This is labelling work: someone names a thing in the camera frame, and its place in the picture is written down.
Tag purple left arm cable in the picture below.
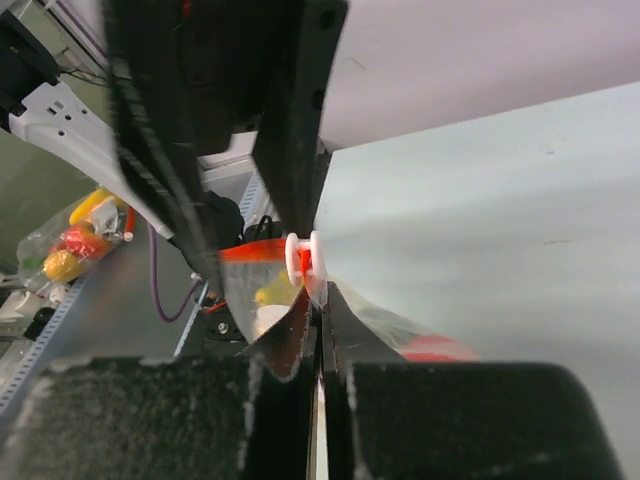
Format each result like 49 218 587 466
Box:
148 222 209 324

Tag spare bag of fake food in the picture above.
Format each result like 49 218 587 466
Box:
17 187 136 296

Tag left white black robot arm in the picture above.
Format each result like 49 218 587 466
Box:
1 1 349 289

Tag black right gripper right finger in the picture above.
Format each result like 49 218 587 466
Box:
321 282 415 479

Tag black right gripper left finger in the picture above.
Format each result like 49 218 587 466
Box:
236 292 318 479

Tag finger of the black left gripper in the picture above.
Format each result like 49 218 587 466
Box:
252 1 348 238
102 1 224 295

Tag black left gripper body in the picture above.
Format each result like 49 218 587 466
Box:
127 1 301 155

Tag clear zip top bag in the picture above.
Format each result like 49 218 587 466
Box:
219 231 478 362

